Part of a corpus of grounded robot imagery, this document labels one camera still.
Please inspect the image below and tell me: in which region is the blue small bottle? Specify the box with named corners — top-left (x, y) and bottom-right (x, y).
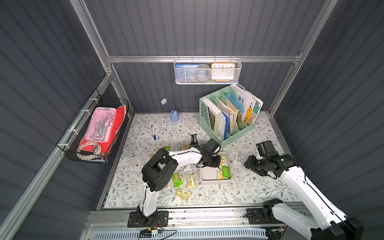
top-left (161, 98), bottom-right (180, 123)

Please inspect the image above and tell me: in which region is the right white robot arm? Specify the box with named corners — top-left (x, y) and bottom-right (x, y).
top-left (244, 141), bottom-right (364, 240)

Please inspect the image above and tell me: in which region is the white wire wall basket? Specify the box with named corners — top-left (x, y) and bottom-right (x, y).
top-left (174, 57), bottom-right (243, 85)

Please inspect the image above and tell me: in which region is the white book WE cover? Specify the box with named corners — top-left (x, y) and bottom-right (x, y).
top-left (230, 85), bottom-right (259, 125)

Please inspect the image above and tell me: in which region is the blue box in basket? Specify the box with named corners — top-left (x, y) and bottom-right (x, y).
top-left (174, 63), bottom-right (199, 85)

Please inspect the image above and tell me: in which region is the black wire side basket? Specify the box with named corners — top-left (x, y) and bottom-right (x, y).
top-left (57, 90), bottom-right (130, 165)

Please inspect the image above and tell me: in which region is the pink plastic case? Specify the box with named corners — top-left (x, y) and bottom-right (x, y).
top-left (84, 107), bottom-right (117, 143)

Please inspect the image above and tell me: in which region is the clear tape roll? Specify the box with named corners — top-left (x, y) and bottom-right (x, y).
top-left (77, 142), bottom-right (102, 155)

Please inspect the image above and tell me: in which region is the yellow white clock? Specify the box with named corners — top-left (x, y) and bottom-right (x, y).
top-left (211, 63), bottom-right (236, 81)

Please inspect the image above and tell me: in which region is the white brown book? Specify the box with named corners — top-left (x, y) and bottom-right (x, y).
top-left (202, 98), bottom-right (224, 141)

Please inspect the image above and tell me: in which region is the blue white marker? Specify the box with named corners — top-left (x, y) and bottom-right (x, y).
top-left (151, 125), bottom-right (157, 141)

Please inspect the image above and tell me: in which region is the grey tape roll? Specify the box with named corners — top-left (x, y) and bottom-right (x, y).
top-left (195, 64), bottom-right (211, 83)

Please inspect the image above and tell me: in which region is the aluminium rail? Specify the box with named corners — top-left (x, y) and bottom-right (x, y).
top-left (83, 202), bottom-right (319, 235)

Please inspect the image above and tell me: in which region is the blue folder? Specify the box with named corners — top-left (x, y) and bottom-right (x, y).
top-left (222, 112), bottom-right (230, 140)

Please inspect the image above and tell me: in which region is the mint green file organizer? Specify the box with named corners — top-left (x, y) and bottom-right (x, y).
top-left (199, 84), bottom-right (264, 147)

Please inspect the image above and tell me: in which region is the white storage box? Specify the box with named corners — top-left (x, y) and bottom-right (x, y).
top-left (199, 152), bottom-right (233, 185)

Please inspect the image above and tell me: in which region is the black cookie packet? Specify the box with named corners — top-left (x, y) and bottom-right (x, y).
top-left (190, 134), bottom-right (198, 147)

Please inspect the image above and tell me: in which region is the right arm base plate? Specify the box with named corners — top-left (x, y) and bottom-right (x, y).
top-left (245, 208), bottom-right (271, 225)

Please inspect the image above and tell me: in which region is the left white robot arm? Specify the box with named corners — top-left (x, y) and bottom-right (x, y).
top-left (137, 139), bottom-right (221, 220)

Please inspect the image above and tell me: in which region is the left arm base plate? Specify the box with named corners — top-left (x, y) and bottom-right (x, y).
top-left (127, 211), bottom-right (169, 228)

